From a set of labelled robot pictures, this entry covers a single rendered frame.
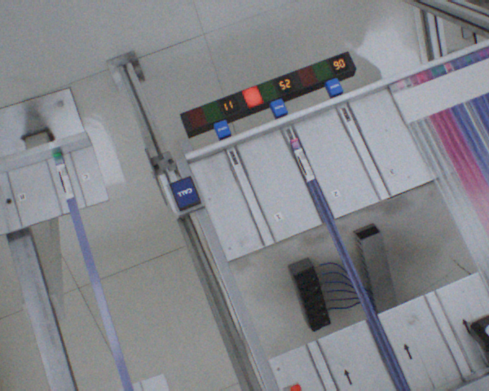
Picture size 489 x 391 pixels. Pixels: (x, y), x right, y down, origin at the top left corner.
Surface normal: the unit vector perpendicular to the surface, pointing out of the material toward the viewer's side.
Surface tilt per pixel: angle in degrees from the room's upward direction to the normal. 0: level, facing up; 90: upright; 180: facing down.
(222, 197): 43
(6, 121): 0
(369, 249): 0
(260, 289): 0
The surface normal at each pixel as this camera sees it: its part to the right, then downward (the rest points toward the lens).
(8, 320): 0.26, 0.43
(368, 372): 0.00, -0.25
